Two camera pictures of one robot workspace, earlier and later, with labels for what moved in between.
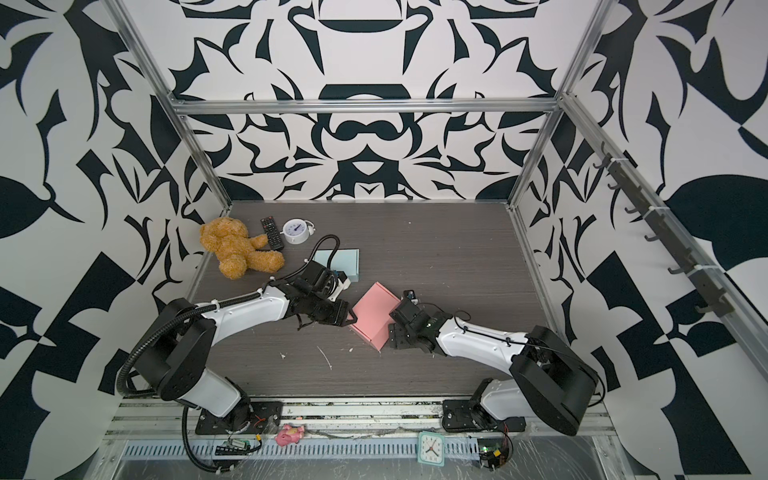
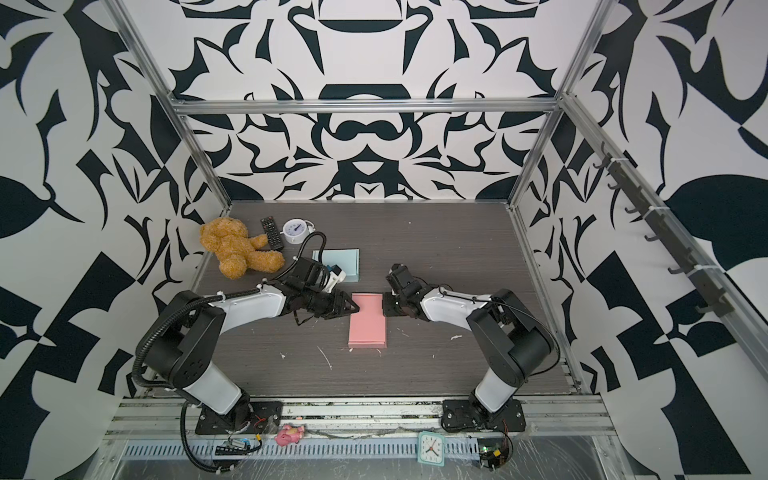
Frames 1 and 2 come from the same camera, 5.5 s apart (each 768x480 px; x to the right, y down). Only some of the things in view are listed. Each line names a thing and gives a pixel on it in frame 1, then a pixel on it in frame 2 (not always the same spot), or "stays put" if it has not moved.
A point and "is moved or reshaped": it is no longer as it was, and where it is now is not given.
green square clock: [431, 448] stays put
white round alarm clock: [297, 231] stays put
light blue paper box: [347, 260] stays put
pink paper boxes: [373, 317] is moved or reshaped
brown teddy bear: [235, 251] stays put
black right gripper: [395, 337] to [387, 311]
